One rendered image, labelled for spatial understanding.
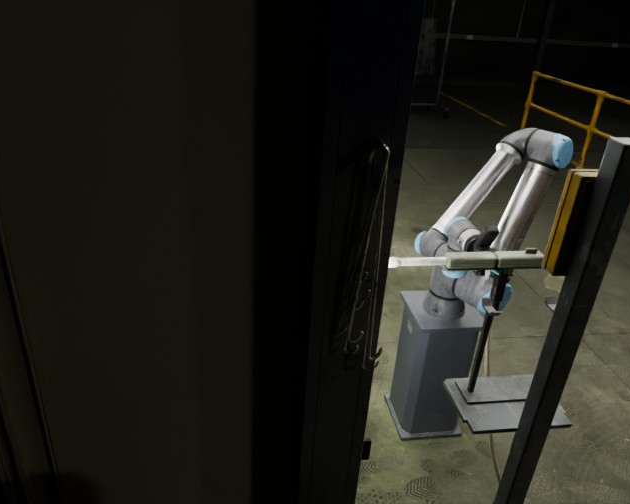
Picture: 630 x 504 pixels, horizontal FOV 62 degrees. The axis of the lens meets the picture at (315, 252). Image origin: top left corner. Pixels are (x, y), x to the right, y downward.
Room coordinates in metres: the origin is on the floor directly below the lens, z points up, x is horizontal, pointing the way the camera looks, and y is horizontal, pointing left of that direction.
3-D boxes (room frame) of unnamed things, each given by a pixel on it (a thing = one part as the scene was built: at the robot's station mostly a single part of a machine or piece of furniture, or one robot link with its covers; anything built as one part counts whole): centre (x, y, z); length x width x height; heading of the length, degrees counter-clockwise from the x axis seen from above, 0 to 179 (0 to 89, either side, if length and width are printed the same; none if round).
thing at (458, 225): (1.74, -0.53, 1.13); 0.12 x 0.09 x 0.10; 10
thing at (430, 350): (2.01, -0.59, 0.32); 0.31 x 0.31 x 0.64; 10
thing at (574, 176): (1.18, -0.64, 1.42); 0.12 x 0.06 x 0.26; 100
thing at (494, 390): (1.28, -0.61, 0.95); 0.26 x 0.15 x 0.32; 100
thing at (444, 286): (2.00, -0.59, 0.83); 0.17 x 0.15 x 0.18; 36
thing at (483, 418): (1.26, -0.62, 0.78); 0.31 x 0.23 x 0.01; 100
